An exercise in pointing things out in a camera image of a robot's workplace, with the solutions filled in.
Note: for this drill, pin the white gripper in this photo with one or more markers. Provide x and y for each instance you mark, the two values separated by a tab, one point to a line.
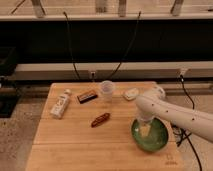
144	125

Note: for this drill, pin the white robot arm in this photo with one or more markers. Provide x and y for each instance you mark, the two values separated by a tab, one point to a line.
151	103

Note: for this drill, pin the green ceramic bowl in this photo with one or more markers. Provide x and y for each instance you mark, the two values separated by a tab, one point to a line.
153	139

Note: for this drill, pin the black bin at left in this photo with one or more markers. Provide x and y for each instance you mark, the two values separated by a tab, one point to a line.
8	92

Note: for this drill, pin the white lotion bottle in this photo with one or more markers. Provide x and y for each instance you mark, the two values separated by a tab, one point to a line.
61	104

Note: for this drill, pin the red brown snack wrapper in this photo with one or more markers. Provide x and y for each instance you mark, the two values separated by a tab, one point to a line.
101	119

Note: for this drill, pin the clear plastic cup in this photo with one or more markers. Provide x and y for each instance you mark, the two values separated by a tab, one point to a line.
106	90

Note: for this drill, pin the brown black chocolate bar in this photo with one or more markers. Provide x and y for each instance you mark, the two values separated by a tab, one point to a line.
87	96

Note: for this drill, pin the white wall outlet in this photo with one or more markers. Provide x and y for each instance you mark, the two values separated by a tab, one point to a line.
92	75

